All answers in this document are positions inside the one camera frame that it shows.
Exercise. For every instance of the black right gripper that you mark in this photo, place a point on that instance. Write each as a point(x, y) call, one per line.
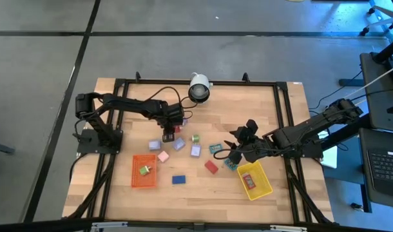
point(251, 145)

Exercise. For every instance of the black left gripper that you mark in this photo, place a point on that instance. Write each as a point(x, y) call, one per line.
point(170, 116)

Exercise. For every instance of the teal patterned box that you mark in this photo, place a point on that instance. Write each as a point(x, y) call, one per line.
point(216, 148)
point(230, 166)

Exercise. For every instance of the lavender usb charger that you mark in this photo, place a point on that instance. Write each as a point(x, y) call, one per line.
point(154, 145)
point(179, 143)
point(195, 150)

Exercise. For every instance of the green plug adapter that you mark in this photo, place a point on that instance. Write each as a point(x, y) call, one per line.
point(145, 170)
point(195, 138)

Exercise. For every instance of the pink usb charger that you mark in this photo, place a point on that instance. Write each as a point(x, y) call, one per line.
point(163, 156)

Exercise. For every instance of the red patterned box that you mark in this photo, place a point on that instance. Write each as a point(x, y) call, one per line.
point(249, 181)

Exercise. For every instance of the blue box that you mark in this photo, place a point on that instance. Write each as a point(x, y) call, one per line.
point(178, 179)

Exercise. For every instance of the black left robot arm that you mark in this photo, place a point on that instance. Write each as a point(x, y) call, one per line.
point(129, 103)

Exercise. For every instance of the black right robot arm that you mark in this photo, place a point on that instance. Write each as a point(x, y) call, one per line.
point(299, 133)

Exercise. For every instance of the office chair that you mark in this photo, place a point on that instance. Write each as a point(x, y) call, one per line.
point(385, 21)

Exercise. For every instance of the yellow plastic basket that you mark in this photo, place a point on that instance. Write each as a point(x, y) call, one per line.
point(264, 180)

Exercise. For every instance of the orange plastic basket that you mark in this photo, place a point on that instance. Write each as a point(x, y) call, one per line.
point(141, 182)

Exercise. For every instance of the white sheet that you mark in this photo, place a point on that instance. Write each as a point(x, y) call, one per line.
point(330, 158)

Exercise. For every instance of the black desk foot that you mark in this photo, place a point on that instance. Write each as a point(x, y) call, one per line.
point(349, 82)

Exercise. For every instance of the small black plug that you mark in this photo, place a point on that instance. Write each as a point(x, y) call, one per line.
point(356, 206)

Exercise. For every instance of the dark desk with laptop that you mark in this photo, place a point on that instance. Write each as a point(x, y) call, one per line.
point(377, 138)

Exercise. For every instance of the black side desk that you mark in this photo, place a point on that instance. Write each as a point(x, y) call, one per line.
point(377, 96)

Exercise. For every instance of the black laptop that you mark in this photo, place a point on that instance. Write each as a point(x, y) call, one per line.
point(386, 167)

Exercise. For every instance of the gray furniture foot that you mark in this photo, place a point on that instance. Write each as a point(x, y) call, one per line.
point(1, 148)

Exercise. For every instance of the black diagonal pole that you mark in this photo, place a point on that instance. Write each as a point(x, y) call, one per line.
point(388, 50)

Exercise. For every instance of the black metal table frame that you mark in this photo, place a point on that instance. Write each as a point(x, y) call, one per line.
point(235, 82)

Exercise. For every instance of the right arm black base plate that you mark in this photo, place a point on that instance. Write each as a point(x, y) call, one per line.
point(314, 154)

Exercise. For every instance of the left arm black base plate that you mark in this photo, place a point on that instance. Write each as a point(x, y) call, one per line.
point(85, 147)

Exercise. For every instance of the small gray camera mount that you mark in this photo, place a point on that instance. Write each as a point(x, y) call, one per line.
point(199, 226)

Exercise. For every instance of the silver aluminium bracket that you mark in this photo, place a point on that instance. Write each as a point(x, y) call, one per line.
point(288, 228)
point(109, 225)

